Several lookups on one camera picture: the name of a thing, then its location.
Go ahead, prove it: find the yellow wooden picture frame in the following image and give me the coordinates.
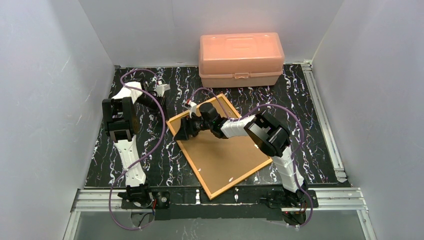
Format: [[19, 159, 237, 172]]
[[165, 93, 274, 201]]

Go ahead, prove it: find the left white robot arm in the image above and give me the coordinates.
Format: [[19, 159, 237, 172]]
[[102, 81, 170, 205]]

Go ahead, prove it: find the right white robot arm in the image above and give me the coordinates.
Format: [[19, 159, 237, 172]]
[[174, 102, 308, 206]]

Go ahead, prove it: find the orange plastic storage box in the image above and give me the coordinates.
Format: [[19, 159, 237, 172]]
[[198, 32, 285, 88]]

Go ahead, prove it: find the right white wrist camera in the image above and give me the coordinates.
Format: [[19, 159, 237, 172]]
[[184, 100, 198, 118]]

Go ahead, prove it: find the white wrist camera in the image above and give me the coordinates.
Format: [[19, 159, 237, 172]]
[[155, 80, 171, 97], [184, 100, 198, 118]]

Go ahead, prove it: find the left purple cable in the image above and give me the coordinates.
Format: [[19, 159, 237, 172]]
[[108, 68, 167, 232]]

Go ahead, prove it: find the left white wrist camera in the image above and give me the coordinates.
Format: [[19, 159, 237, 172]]
[[155, 80, 171, 97]]

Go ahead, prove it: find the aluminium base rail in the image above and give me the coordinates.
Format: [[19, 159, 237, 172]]
[[71, 185, 369, 212]]

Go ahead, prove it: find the aluminium side rail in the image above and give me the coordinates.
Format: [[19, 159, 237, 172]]
[[300, 60, 348, 183]]

